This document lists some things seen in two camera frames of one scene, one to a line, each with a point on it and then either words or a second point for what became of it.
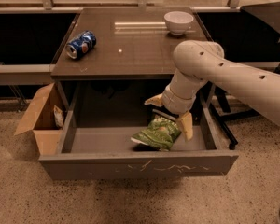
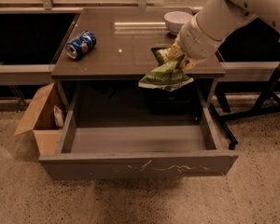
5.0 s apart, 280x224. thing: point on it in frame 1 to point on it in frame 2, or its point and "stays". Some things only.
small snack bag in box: [59, 116] stays
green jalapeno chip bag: [161, 133] to [169, 75]
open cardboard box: [48, 120] stays
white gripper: [174, 103] to [194, 42]
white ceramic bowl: [178, 21] stays
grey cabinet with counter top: [132, 61] stays
